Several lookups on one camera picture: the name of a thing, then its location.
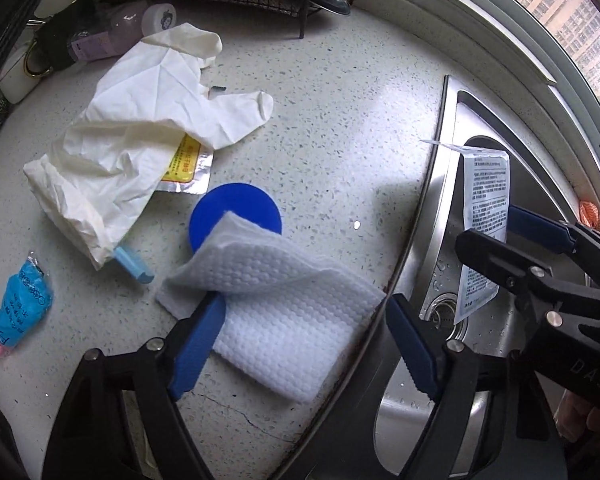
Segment grey window frame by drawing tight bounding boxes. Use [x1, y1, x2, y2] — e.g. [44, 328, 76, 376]
[380, 0, 600, 151]

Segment white lidded mug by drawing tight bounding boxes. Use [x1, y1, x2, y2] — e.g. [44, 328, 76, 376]
[0, 42, 43, 105]

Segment blue and pink wrapper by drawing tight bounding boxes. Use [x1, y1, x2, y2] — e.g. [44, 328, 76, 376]
[0, 250, 54, 359]

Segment blue round lid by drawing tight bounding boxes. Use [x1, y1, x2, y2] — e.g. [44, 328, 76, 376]
[189, 183, 283, 253]

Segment clear plastic bottle pink label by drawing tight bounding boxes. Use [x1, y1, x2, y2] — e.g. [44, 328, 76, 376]
[70, 1, 178, 63]

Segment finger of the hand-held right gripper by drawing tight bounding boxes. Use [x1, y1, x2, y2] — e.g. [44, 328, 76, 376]
[454, 229, 587, 322]
[509, 205, 600, 288]

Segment dark green mug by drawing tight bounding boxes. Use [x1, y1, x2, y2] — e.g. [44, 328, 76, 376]
[32, 0, 98, 71]

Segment orange mesh scrubber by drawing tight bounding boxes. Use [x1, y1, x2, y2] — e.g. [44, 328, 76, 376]
[579, 200, 600, 233]

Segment person's right hand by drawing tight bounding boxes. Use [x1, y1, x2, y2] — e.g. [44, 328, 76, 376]
[560, 392, 600, 462]

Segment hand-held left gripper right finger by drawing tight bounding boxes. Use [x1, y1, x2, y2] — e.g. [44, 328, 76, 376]
[385, 294, 568, 480]

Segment stainless steel sink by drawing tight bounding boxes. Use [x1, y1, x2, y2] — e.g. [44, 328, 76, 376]
[272, 75, 600, 480]

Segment apartment buildings outside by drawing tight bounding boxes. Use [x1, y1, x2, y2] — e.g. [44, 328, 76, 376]
[500, 0, 600, 121]

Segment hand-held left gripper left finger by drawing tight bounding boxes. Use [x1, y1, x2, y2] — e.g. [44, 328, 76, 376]
[42, 292, 228, 480]

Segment small light blue tube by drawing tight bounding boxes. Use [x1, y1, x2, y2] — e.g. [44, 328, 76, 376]
[114, 245, 156, 285]

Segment white latex glove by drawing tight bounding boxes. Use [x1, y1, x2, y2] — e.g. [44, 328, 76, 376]
[22, 22, 275, 271]

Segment white textured wipe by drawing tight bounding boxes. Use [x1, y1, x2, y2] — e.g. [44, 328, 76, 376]
[155, 211, 387, 405]

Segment yellow foil sachet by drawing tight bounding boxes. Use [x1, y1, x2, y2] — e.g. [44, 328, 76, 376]
[159, 132, 215, 196]

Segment white printed packet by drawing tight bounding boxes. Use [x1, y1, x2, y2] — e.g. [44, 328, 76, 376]
[420, 137, 511, 326]

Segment round metal sink fitting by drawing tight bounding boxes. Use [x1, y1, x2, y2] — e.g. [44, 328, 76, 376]
[420, 294, 468, 333]

